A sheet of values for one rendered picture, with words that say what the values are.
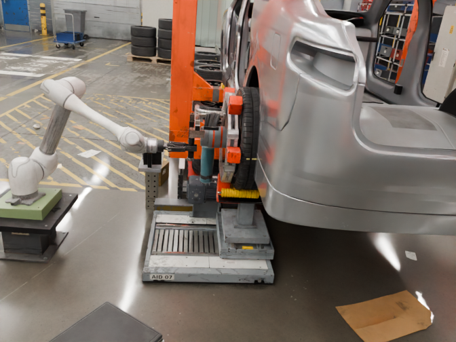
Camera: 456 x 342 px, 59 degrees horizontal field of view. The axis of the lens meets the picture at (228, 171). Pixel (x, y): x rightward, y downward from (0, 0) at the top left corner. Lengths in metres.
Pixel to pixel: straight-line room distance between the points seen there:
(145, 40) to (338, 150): 9.69
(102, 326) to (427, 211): 1.46
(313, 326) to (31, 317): 1.56
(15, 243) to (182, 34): 1.77
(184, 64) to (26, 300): 1.79
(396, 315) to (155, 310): 1.43
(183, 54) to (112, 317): 1.79
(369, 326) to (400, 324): 0.20
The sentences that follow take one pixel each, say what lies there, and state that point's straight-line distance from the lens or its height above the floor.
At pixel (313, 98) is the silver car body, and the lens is 1.60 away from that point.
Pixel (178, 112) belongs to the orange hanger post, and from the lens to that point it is 3.02.
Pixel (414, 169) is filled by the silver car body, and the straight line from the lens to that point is 1.72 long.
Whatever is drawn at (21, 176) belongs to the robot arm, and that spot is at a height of 0.55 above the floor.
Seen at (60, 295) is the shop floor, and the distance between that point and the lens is 2.66.
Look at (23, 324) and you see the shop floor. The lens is 2.54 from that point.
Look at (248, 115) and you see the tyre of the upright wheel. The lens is 2.35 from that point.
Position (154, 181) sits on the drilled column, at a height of 0.25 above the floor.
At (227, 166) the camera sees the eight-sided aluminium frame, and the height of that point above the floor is 0.76.
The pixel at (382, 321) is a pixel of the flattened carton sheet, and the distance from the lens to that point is 2.70.
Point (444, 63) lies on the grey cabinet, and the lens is 8.11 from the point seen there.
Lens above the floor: 1.66
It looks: 23 degrees down
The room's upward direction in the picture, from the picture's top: 5 degrees clockwise
